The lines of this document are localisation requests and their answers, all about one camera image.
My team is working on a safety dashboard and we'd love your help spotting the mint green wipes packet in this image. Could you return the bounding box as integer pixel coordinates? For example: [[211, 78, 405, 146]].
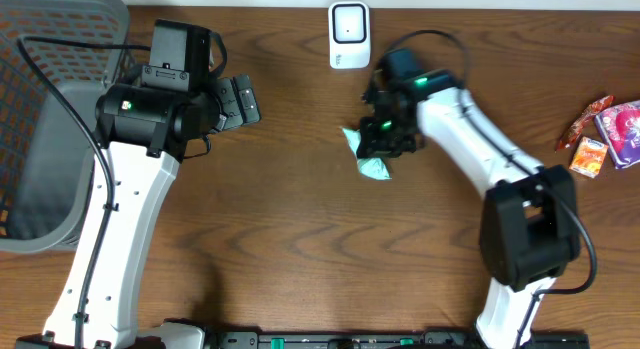
[[342, 128, 391, 181]]

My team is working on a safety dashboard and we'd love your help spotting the orange tissue packet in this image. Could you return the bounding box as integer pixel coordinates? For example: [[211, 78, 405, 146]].
[[569, 137, 608, 178]]

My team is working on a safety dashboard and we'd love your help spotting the orange red snack bar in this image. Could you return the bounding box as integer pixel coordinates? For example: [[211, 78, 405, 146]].
[[555, 95, 615, 151]]

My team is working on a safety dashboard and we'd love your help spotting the purple pink floral packet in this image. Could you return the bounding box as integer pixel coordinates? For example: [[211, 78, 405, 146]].
[[595, 101, 639, 169]]

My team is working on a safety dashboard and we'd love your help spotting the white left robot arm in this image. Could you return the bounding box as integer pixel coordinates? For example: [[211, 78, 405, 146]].
[[16, 20, 261, 348]]

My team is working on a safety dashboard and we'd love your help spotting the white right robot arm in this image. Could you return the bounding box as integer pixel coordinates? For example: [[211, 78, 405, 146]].
[[356, 48, 580, 348]]

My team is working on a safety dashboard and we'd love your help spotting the dark grey plastic basket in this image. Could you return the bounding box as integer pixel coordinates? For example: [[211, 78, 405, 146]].
[[1, 0, 135, 253]]

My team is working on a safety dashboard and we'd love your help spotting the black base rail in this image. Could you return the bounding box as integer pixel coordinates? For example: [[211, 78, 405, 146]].
[[214, 329, 591, 349]]

